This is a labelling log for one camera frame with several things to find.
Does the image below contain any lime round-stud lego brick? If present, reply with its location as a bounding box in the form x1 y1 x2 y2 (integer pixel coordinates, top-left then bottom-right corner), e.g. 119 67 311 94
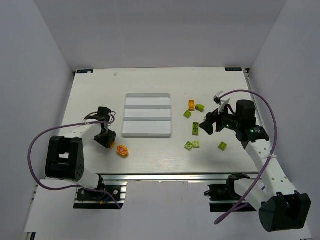
184 141 194 151

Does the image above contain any white three-compartment tray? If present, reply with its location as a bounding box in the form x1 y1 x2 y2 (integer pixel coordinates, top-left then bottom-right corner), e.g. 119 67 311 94
122 93 172 138

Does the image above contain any orange rounded lego piece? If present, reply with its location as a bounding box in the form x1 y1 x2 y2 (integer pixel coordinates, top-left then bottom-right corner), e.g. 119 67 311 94
116 145 129 158

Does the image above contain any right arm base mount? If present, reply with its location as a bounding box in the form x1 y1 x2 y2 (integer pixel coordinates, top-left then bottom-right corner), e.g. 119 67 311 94
204 173 251 213

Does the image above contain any blue left corner label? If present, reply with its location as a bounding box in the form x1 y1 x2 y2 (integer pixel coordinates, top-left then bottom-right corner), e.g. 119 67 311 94
76 69 94 74

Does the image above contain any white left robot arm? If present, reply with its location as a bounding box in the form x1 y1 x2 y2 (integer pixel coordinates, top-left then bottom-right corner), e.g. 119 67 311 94
45 106 117 189

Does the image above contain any blue right corner label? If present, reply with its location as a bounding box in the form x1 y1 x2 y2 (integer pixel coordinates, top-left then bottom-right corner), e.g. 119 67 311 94
224 67 243 72

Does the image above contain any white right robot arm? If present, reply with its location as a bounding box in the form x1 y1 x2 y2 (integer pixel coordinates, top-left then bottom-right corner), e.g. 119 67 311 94
199 100 311 232

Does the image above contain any lime small lego brick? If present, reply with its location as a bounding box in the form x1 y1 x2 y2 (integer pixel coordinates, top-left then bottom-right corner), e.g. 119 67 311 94
192 140 201 149

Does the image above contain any blue corner label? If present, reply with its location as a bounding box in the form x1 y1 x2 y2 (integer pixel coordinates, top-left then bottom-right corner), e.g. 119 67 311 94
224 67 243 72
76 69 94 74

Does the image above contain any lime square lego brick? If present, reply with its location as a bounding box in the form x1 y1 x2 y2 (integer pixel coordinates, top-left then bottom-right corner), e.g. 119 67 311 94
183 110 192 119

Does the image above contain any dark green lego brick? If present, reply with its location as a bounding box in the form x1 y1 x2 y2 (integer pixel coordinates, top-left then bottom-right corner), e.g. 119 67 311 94
195 104 205 112

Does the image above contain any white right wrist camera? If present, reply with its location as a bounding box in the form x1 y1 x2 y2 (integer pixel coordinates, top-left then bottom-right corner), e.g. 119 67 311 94
213 91 230 114

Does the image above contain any orange lego brick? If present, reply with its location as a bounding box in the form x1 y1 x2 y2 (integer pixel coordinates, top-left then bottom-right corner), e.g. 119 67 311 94
188 99 195 111

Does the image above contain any lime long lego brick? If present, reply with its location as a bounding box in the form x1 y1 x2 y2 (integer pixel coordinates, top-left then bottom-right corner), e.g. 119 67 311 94
192 122 199 136

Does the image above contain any lime lego brick far right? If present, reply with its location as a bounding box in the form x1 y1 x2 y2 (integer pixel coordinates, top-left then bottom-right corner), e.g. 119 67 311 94
218 141 228 151

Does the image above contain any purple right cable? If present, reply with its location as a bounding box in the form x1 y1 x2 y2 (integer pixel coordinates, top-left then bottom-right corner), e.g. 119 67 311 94
214 89 278 225

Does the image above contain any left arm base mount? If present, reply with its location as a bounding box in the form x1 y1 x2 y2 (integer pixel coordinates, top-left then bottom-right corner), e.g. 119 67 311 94
73 176 127 210

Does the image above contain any yellow lego brick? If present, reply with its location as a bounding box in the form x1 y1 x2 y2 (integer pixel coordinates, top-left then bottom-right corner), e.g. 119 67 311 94
110 142 116 149

